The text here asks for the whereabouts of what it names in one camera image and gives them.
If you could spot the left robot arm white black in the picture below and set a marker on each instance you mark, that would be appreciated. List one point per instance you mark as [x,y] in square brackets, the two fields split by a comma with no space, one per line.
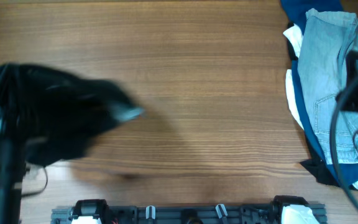
[12,162]

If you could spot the black shorts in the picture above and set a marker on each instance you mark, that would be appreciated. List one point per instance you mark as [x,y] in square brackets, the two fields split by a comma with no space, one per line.
[54,114]

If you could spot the black garment under pile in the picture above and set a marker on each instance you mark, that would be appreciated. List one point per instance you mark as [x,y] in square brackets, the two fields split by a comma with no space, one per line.
[316,165]

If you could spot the light blue denim jeans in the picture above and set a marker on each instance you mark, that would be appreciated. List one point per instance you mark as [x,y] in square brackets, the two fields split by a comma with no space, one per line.
[329,36]

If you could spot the white garment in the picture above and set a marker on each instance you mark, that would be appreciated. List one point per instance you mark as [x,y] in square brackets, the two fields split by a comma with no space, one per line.
[294,36]

